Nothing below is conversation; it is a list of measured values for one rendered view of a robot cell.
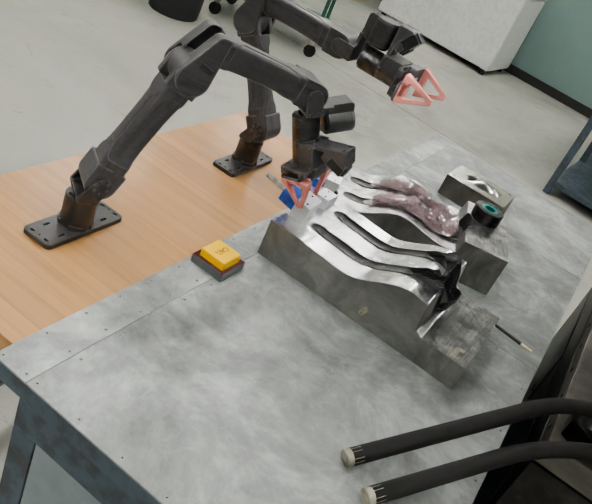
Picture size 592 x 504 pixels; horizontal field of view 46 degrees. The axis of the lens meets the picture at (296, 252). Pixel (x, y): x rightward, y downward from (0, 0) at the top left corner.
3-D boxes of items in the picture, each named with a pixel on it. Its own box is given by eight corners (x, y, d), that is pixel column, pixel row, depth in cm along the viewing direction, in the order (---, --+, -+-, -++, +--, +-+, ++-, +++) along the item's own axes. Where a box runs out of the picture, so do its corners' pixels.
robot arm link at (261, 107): (282, 137, 180) (270, 5, 170) (268, 142, 174) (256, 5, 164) (261, 137, 183) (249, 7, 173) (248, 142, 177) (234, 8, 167)
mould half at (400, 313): (257, 252, 152) (278, 201, 145) (313, 220, 173) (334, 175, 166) (451, 389, 138) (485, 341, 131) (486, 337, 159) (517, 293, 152)
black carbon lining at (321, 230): (303, 234, 151) (320, 198, 146) (336, 215, 164) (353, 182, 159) (438, 326, 141) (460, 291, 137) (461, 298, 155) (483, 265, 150)
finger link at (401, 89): (445, 87, 152) (410, 66, 154) (435, 91, 146) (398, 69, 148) (430, 114, 155) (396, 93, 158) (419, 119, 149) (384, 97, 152)
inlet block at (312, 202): (256, 186, 153) (265, 170, 149) (269, 178, 156) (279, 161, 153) (299, 226, 151) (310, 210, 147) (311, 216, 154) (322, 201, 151)
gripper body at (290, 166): (331, 164, 148) (332, 131, 144) (305, 181, 141) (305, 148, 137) (306, 157, 151) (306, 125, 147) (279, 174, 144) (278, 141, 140)
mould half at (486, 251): (308, 210, 176) (324, 174, 170) (328, 174, 198) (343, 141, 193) (486, 295, 175) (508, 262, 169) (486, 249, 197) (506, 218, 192)
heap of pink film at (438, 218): (361, 205, 176) (373, 180, 172) (371, 180, 191) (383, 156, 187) (453, 250, 175) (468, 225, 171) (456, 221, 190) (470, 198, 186)
